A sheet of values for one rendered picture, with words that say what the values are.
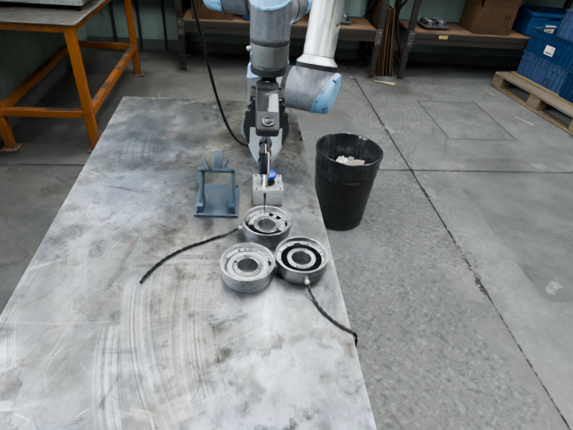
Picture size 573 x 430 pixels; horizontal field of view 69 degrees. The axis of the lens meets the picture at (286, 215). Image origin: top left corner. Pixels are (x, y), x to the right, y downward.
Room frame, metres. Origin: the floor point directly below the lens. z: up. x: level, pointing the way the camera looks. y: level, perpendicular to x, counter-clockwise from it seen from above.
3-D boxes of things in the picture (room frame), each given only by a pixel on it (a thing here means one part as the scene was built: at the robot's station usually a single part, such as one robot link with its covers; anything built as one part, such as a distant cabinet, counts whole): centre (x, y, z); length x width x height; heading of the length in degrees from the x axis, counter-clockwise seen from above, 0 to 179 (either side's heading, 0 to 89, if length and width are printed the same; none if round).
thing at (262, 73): (0.83, 0.06, 1.07); 0.09 x 0.08 x 0.12; 6
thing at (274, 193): (0.85, 0.05, 0.82); 0.08 x 0.07 x 0.05; 8
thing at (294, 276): (0.61, -0.04, 0.82); 0.10 x 0.10 x 0.04
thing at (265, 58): (0.82, 0.06, 1.15); 0.08 x 0.08 x 0.05
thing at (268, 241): (0.70, 0.04, 0.82); 0.10 x 0.10 x 0.04
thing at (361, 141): (1.86, -0.28, 0.21); 0.34 x 0.34 x 0.43
